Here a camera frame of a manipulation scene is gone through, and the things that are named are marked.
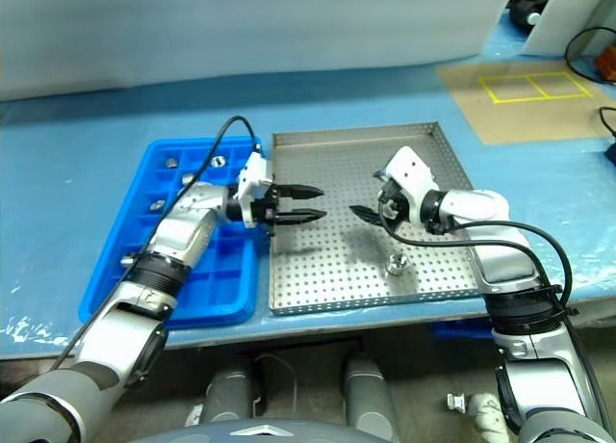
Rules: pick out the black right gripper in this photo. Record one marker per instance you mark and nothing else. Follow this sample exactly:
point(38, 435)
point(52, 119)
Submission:
point(400, 211)

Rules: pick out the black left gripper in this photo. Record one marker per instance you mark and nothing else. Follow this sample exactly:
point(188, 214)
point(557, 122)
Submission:
point(268, 209)

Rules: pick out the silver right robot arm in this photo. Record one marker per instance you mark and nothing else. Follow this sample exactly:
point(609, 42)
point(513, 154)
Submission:
point(505, 260)

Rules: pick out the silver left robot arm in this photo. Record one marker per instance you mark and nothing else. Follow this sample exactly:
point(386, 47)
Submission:
point(183, 231)

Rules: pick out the blue plastic compartment tray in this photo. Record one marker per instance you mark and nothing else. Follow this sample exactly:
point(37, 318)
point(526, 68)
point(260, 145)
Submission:
point(115, 279)

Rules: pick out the brown object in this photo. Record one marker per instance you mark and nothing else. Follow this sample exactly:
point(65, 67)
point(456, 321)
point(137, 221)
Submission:
point(608, 62)

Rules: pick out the perforated metal tray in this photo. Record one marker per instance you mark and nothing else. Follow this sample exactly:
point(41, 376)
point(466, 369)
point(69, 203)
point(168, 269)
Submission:
point(327, 269)

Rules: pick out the small metal nut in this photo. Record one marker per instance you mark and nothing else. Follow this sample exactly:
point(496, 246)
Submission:
point(397, 265)

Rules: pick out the brown cardboard sheet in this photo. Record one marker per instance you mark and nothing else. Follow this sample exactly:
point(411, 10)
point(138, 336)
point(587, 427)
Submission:
point(520, 120)

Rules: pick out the grey rounded cylinder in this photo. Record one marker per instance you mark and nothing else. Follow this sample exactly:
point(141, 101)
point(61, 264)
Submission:
point(231, 395)
point(368, 395)

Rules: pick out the small white connector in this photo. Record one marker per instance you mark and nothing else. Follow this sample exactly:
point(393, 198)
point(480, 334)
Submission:
point(454, 402)

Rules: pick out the white ball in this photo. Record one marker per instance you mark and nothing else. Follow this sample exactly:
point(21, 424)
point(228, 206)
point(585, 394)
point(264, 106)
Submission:
point(533, 17)

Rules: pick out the black power adapter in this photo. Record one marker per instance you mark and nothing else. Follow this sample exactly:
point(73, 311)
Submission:
point(612, 153)

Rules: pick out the white pipe fitting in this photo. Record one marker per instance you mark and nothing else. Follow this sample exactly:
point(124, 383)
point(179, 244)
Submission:
point(486, 411)

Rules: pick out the black bag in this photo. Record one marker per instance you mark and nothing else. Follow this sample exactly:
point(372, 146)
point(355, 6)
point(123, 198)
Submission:
point(522, 0)

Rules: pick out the dark grey rounded housing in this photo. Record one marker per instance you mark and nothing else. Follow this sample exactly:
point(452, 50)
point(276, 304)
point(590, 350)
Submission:
point(202, 433)

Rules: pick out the white upright board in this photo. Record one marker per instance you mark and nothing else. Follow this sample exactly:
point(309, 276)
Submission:
point(558, 14)

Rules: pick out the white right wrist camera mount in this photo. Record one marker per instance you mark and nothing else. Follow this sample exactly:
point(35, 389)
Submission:
point(409, 168)

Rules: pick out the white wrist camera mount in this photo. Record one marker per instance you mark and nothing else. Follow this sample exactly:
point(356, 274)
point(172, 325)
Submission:
point(252, 180)
point(409, 168)

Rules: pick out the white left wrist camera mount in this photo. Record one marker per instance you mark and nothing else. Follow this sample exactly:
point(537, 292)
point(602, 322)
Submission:
point(252, 180)

